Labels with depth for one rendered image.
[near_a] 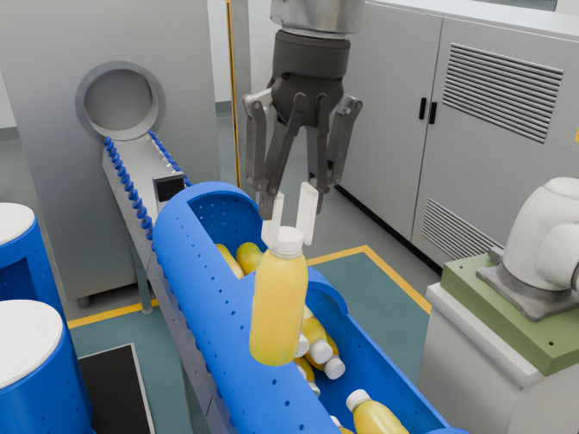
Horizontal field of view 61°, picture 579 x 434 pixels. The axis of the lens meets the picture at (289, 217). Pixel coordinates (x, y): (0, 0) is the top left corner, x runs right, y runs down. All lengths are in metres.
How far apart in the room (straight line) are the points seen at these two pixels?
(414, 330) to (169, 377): 1.24
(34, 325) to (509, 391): 1.03
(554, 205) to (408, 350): 1.59
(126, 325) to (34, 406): 1.64
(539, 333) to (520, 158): 1.37
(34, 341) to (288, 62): 0.86
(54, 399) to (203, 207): 0.53
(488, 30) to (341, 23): 2.05
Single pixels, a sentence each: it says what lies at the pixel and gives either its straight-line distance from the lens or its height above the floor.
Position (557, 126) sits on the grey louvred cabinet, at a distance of 2.28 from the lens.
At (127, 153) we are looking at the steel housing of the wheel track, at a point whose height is 0.93.
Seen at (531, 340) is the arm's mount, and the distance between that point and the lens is 1.13.
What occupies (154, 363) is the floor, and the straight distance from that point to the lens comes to 2.51.
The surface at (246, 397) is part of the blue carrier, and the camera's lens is 0.79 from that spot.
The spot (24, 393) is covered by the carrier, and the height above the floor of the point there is 0.99.
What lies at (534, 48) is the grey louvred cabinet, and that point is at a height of 1.37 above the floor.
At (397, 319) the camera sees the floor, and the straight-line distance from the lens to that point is 2.72.
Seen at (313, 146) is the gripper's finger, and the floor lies 1.56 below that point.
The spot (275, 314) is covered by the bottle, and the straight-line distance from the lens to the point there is 0.60.
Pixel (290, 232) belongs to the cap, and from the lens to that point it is 0.58.
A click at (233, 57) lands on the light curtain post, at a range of 1.77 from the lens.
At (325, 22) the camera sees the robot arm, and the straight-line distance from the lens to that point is 0.47.
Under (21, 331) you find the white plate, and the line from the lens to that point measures 1.20.
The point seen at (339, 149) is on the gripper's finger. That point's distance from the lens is 0.55.
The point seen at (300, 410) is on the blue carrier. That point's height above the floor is 1.21.
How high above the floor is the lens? 1.76
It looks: 29 degrees down
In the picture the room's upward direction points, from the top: straight up
